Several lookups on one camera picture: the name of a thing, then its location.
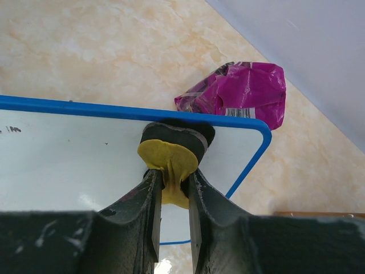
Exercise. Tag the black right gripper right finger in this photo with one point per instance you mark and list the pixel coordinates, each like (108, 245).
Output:
(227, 239)

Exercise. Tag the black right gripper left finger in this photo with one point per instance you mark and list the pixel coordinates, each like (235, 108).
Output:
(122, 238)

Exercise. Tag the yellow and black eraser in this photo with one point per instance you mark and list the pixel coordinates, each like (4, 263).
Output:
(176, 148)

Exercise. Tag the blue framed whiteboard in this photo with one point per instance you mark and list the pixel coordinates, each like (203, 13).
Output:
(69, 156)

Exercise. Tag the magenta snack bag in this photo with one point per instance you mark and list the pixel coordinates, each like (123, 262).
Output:
(240, 89)

